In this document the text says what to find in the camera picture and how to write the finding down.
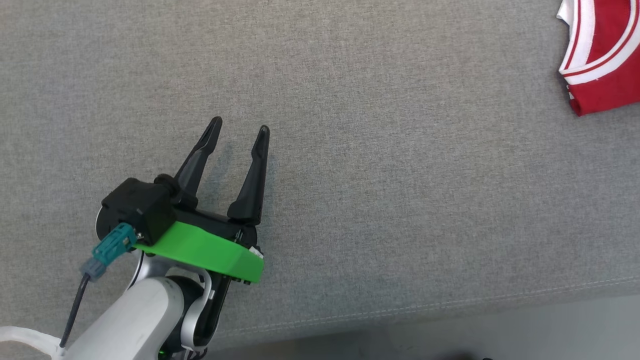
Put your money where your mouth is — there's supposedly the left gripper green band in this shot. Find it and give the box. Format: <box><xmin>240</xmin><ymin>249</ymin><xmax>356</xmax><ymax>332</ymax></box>
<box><xmin>133</xmin><ymin>116</ymin><xmax>271</xmax><ymax>347</ymax></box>

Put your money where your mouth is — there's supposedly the red white jersey shirt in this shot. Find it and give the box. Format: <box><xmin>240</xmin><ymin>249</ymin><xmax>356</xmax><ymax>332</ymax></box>
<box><xmin>556</xmin><ymin>0</ymin><xmax>640</xmax><ymax>117</ymax></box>

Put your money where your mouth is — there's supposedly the left camera cable teal plug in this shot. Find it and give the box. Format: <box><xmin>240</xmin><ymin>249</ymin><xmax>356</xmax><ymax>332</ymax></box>
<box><xmin>59</xmin><ymin>222</ymin><xmax>139</xmax><ymax>349</ymax></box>

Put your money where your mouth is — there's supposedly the white cable strap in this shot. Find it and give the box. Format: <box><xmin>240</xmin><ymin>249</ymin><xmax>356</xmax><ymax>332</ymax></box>
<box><xmin>0</xmin><ymin>325</ymin><xmax>66</xmax><ymax>360</ymax></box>

